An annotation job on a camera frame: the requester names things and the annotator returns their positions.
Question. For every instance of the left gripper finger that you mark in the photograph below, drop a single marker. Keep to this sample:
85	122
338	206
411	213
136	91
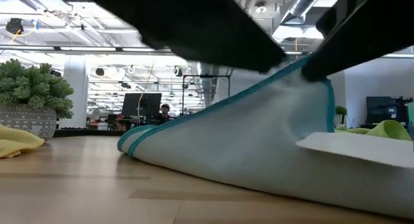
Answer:
210	29

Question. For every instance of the person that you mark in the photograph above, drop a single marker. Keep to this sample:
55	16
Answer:
165	112

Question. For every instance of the lime green microfiber towel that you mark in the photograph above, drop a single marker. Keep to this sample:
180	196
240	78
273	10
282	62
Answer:
388	128

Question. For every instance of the blue microfiber towel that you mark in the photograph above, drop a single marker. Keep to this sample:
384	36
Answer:
242	143

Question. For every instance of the yellow microfiber towel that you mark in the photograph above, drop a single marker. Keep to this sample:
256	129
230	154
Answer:
16	140

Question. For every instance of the silver ventilation duct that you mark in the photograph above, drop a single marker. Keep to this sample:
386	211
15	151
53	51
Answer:
300	4

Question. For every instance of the linear ceiling light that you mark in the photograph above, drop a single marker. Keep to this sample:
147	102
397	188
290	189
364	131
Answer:
87	49

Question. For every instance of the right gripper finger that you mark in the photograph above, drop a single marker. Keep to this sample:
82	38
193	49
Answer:
333	13
372	33

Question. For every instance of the succulent plant in patterned pot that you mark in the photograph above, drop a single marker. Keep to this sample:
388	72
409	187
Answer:
29	88

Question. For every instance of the dark background monitor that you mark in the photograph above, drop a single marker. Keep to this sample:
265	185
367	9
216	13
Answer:
383	109

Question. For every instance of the black metal table frame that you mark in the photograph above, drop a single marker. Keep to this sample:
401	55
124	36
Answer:
87	132

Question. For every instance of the black background monitor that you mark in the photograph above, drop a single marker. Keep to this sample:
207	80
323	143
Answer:
141	104

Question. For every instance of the small background plant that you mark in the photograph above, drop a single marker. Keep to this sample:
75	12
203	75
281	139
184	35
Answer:
340	110

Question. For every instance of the black gantry frame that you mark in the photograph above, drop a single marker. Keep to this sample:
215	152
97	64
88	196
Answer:
183	94

